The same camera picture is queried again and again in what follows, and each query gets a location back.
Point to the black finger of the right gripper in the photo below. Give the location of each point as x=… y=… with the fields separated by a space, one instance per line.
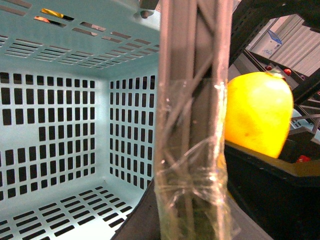
x=244 y=163

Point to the yellow mango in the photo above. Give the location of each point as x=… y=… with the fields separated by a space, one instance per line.
x=258 y=113

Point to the grey-brown basket handle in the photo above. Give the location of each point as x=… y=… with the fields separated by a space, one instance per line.
x=190 y=172

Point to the light blue plastic basket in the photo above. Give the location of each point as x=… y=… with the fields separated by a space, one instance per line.
x=78 y=93

